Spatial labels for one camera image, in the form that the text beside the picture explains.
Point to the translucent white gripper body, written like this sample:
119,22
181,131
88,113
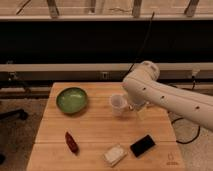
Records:
141,111

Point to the dark red pepper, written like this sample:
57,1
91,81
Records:
71,143

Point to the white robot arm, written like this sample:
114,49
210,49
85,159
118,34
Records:
141,85

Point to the translucent plastic cup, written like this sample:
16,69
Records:
118,104

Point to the green ceramic bowl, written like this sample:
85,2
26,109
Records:
72,100

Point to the black smartphone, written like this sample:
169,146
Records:
142,145

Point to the white rectangular block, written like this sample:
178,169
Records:
114,155

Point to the black office chair base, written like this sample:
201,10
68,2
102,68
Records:
22,114

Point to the metal rail frame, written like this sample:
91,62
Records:
99,71

